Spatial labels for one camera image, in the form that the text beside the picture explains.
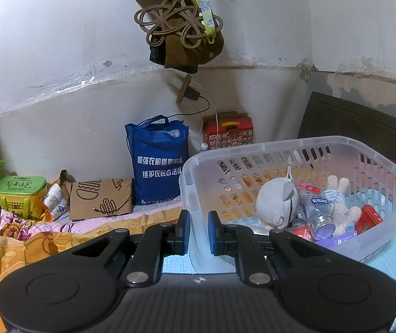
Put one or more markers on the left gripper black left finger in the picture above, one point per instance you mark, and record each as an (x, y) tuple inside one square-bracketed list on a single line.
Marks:
[(167, 239)]

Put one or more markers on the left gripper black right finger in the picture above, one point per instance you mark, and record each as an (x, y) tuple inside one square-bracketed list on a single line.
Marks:
[(251, 253)]

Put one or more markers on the grey plush bear head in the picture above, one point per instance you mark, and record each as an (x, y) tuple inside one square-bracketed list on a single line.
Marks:
[(277, 202)]

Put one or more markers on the clear bottle with blue cap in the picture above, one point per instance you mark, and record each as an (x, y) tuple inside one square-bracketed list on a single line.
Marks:
[(317, 211)]

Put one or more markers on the purple small box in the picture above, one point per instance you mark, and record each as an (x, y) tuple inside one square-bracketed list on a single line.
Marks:
[(335, 241)]

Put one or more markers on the translucent white plastic basket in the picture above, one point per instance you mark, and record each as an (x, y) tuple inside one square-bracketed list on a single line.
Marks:
[(228, 180)]

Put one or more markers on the beige plush toy striped clothes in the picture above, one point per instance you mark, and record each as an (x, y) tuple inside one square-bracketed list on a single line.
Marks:
[(344, 218)]

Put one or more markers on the red tin box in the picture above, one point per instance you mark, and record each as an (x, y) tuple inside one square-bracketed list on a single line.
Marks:
[(369, 219)]

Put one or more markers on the brown paper takeaway bag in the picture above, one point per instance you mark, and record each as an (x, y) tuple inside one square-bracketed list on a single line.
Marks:
[(100, 198)]

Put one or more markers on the blue non-woven tote bag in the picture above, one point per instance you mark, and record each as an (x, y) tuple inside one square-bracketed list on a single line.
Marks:
[(158, 148)]

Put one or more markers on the red patterned gift box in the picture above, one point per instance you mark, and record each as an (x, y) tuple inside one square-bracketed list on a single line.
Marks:
[(228, 129)]

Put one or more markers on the white crumpled snack wrapper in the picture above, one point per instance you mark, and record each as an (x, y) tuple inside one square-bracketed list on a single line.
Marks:
[(54, 203)]

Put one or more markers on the green yellow gift box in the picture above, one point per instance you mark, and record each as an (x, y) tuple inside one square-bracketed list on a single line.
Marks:
[(23, 196)]

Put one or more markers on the orange floral blanket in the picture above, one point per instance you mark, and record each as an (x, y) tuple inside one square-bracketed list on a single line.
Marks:
[(15, 254)]

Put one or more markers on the dark wooden headboard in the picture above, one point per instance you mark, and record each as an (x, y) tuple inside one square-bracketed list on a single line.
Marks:
[(328, 115)]

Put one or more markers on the black power adapter with cable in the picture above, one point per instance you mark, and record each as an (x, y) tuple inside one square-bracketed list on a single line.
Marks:
[(194, 95)]

